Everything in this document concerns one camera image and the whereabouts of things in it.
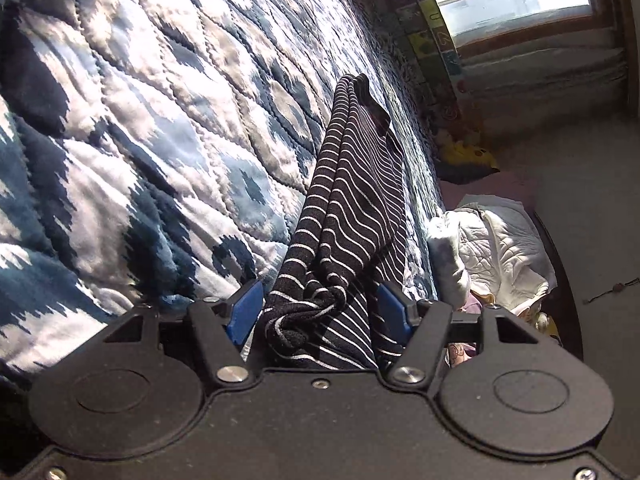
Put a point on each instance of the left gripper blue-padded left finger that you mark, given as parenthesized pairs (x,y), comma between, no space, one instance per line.
(221,328)

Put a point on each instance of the pink pillow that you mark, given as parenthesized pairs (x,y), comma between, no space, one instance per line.
(506,184)

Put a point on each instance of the yellow plush toy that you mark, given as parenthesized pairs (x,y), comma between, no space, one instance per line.
(458,153)

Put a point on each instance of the grey window curtain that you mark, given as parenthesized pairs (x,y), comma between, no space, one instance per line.
(548,82)

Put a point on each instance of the yellow cartoon cushion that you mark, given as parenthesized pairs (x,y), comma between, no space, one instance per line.
(545,324)

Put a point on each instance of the blue white quilted bedspread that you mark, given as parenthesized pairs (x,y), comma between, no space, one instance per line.
(160,151)

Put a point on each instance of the colourful alphabet foam mat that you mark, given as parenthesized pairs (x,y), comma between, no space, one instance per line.
(430,63)

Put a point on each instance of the white quilted blanket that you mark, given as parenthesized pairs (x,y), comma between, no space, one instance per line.
(502,251)

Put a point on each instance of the black white striped garment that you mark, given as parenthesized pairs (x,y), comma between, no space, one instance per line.
(322,311)

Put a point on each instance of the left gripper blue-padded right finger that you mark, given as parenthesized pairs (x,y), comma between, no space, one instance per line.
(421,327)

